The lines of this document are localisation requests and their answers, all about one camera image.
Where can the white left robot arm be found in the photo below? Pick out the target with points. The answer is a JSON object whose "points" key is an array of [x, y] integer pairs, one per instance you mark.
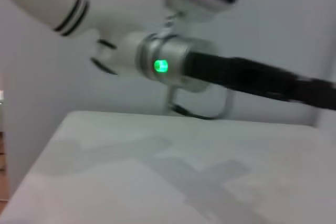
{"points": [[52, 6]]}

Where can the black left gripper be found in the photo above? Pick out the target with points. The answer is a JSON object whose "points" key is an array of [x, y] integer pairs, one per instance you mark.
{"points": [[236, 77]]}

